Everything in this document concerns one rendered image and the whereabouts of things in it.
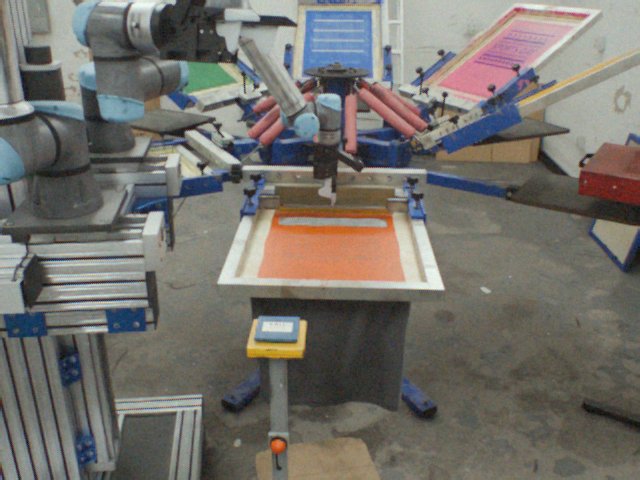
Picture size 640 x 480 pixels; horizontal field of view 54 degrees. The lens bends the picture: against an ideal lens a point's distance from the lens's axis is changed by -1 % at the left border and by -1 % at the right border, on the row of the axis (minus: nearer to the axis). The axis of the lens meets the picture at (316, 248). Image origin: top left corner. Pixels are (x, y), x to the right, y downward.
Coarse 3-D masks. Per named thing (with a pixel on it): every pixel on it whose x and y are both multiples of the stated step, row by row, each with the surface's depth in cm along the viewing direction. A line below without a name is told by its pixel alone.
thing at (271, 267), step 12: (276, 216) 217; (288, 216) 217; (300, 216) 217; (312, 216) 217; (324, 216) 217; (276, 228) 207; (288, 228) 207; (300, 228) 208; (312, 228) 208; (324, 228) 208; (276, 240) 198; (264, 252) 190; (276, 252) 190; (264, 264) 183; (276, 264) 183; (288, 264) 183; (300, 264) 183; (312, 264) 183; (324, 264) 183; (264, 276) 176; (276, 276) 176; (288, 276) 176; (300, 276) 176; (312, 276) 176; (324, 276) 176
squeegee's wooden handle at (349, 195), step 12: (276, 192) 215; (288, 192) 215; (300, 192) 215; (312, 192) 215; (336, 192) 215; (348, 192) 214; (360, 192) 214; (372, 192) 214; (384, 192) 214; (300, 204) 217; (312, 204) 217; (324, 204) 216; (336, 204) 216; (348, 204) 216; (360, 204) 216; (372, 204) 216; (384, 204) 216
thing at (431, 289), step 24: (408, 216) 214; (240, 240) 190; (240, 264) 179; (432, 264) 176; (240, 288) 165; (264, 288) 164; (288, 288) 164; (312, 288) 164; (336, 288) 164; (360, 288) 163; (384, 288) 163; (408, 288) 163; (432, 288) 163
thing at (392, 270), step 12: (336, 216) 218; (348, 216) 218; (360, 216) 218; (372, 216) 218; (384, 216) 218; (336, 228) 208; (348, 228) 208; (360, 228) 208; (372, 228) 208; (384, 228) 208; (384, 240) 199; (396, 240) 199; (384, 252) 191; (396, 252) 191; (336, 264) 183; (348, 264) 183; (360, 264) 183; (372, 264) 183; (384, 264) 184; (396, 264) 184; (336, 276) 176; (348, 276) 176; (360, 276) 177; (372, 276) 177; (384, 276) 177; (396, 276) 177
